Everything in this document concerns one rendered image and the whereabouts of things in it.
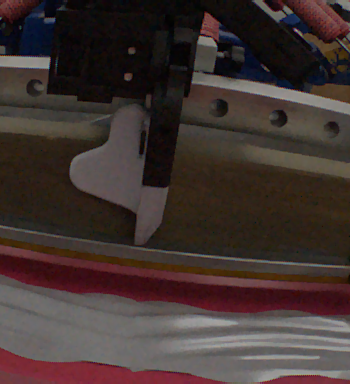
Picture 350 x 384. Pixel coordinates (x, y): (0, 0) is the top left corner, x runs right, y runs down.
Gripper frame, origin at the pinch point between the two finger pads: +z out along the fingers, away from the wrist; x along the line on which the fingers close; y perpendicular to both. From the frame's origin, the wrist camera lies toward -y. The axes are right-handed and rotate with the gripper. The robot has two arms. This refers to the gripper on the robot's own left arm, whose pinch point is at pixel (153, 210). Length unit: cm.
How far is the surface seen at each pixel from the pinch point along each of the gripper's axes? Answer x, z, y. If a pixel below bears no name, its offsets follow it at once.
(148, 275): 0.4, 5.3, -0.2
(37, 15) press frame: -62, -3, 25
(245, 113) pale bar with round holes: -21.9, -0.5, -9.3
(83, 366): 10.7, 5.2, 3.5
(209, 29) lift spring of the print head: -45.4, -5.9, -6.5
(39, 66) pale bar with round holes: -22.3, -3.4, 13.8
